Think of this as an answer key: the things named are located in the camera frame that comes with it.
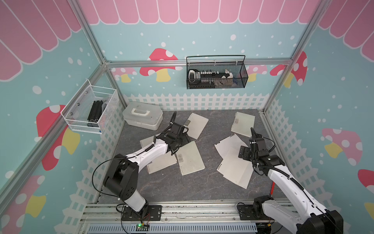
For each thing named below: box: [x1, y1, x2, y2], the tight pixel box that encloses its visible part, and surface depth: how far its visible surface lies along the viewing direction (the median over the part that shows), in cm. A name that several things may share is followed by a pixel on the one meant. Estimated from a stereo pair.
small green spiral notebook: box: [175, 140, 206, 176], surface depth 94 cm
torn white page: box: [214, 133, 249, 160], surface depth 102 cm
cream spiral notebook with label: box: [230, 111, 256, 138], surface depth 116 cm
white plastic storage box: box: [122, 101, 164, 131], surface depth 106 cm
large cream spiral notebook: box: [183, 112, 209, 140], surface depth 115 cm
